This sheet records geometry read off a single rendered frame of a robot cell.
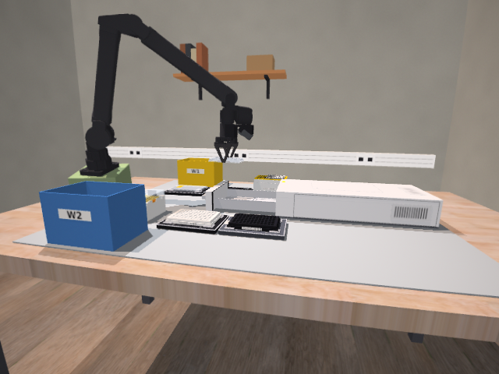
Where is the yellow open-top bin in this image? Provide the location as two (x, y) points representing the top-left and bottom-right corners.
(177, 158), (223, 187)

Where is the light grey bench mat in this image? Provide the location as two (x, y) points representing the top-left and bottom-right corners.
(13, 194), (499, 298)

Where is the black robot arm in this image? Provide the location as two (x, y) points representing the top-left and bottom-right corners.
(80, 13), (254, 177)

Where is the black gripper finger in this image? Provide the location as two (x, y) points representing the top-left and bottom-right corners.
(224, 143), (239, 157)
(214, 144), (232, 163)

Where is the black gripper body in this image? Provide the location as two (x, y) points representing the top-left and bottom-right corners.
(214, 122), (239, 144)

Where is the blue open-top bin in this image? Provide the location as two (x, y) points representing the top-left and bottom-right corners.
(39, 181), (148, 252)

